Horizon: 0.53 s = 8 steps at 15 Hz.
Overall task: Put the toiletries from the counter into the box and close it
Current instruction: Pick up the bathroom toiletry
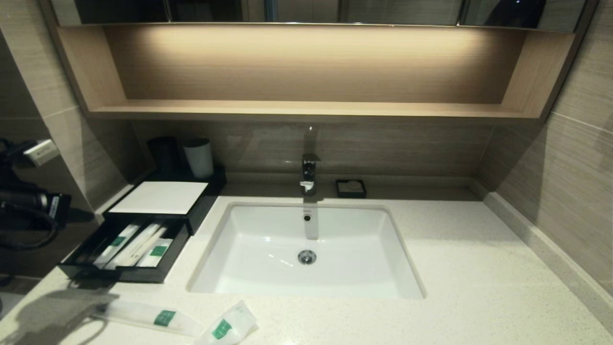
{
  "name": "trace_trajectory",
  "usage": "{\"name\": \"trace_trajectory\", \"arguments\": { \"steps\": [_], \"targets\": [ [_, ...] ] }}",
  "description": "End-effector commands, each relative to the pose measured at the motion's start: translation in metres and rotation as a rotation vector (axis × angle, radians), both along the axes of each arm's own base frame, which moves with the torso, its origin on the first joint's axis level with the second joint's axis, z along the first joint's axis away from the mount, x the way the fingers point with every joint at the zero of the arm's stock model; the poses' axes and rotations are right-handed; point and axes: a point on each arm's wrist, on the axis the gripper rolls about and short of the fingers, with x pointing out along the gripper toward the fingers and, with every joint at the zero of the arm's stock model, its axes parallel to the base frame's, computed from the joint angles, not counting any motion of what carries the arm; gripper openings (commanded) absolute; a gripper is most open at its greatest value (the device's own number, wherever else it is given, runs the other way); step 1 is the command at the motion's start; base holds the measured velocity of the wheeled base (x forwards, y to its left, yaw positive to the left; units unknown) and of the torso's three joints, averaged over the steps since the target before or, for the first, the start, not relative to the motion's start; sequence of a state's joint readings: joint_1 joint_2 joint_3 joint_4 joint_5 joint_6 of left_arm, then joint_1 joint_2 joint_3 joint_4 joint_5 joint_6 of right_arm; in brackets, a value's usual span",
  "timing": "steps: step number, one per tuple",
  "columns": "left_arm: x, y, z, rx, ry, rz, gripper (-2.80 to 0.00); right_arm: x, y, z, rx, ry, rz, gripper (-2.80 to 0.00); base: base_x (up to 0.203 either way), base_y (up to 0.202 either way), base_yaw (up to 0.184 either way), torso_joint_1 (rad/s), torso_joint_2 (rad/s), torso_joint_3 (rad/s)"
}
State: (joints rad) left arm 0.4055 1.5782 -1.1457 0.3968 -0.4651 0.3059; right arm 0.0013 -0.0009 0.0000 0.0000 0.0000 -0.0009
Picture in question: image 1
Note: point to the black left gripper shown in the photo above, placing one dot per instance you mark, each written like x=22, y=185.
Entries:
x=60, y=208

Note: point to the slim long toothbrush packet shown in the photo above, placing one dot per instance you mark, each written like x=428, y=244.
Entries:
x=117, y=241

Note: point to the black pull-out drawer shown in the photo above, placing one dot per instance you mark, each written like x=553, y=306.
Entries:
x=143, y=276

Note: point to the wide long frosted packet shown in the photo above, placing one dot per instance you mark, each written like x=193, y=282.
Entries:
x=165, y=317

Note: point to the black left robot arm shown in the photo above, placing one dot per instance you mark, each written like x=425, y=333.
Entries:
x=19, y=199

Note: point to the long white stick packet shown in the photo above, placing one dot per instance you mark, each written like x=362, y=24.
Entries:
x=155, y=235
x=136, y=247

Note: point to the flat white green-label sachet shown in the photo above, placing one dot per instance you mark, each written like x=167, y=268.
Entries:
x=159, y=251

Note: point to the black cup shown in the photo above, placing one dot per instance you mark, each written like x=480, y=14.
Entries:
x=164, y=154

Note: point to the grey cup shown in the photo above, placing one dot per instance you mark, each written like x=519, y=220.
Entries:
x=199, y=159

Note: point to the white sink basin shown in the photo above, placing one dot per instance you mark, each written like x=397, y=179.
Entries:
x=258, y=249

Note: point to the small square frosted packet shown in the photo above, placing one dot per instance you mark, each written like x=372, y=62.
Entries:
x=222, y=328

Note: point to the chrome sink drain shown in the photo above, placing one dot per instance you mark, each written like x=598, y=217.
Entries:
x=307, y=257

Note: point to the chrome faucet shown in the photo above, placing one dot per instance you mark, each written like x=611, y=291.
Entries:
x=310, y=171

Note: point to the black soap dish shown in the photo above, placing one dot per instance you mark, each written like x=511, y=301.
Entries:
x=341, y=193

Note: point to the round white soap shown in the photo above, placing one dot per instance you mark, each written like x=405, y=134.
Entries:
x=353, y=185

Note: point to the mirror cabinet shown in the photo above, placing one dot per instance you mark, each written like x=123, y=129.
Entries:
x=383, y=10

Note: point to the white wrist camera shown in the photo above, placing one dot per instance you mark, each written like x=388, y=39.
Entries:
x=40, y=152

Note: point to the wooden wall niche shelf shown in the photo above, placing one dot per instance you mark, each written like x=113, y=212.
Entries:
x=306, y=64

